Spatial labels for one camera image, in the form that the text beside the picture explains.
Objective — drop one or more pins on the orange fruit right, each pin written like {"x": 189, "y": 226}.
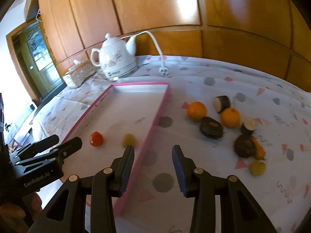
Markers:
{"x": 230, "y": 118}

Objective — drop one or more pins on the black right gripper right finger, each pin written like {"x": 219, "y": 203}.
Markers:
{"x": 239, "y": 211}

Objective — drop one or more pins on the yellow green small fruit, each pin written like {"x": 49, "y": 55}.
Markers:
{"x": 128, "y": 140}

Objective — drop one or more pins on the dark eggplant slice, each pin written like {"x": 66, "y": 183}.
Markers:
{"x": 221, "y": 103}
{"x": 249, "y": 125}

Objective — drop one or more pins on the dark purple passion fruit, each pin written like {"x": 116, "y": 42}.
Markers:
{"x": 244, "y": 147}

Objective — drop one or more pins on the orange fruit left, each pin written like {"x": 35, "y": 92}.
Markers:
{"x": 196, "y": 111}

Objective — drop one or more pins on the green framed glass door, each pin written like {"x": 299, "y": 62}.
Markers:
{"x": 33, "y": 61}

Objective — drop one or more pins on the person's hand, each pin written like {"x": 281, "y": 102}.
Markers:
{"x": 12, "y": 216}

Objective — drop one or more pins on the dark eggplant slice lower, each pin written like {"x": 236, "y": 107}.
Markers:
{"x": 249, "y": 125}

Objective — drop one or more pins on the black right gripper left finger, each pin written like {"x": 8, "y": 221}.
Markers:
{"x": 65, "y": 212}

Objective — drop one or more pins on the red tomato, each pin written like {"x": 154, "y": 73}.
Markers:
{"x": 96, "y": 139}

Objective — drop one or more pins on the dark eggplant slice upper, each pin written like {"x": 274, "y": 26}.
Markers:
{"x": 221, "y": 103}

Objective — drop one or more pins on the dark brown round fruit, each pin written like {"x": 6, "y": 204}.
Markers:
{"x": 211, "y": 128}

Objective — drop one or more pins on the yellow green fruit right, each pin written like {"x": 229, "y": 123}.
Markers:
{"x": 257, "y": 168}

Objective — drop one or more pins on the woven tissue box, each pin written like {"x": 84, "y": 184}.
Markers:
{"x": 78, "y": 73}

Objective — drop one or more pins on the white ceramic electric kettle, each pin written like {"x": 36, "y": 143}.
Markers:
{"x": 116, "y": 57}

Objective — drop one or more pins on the pink rimmed white tray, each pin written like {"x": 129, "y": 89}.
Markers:
{"x": 122, "y": 108}

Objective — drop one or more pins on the orange fruit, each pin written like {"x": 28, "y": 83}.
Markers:
{"x": 230, "y": 118}
{"x": 196, "y": 111}

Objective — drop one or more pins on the patterned white tablecloth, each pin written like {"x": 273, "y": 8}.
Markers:
{"x": 155, "y": 203}

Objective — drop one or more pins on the small orange carrot piece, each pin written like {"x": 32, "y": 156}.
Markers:
{"x": 260, "y": 153}

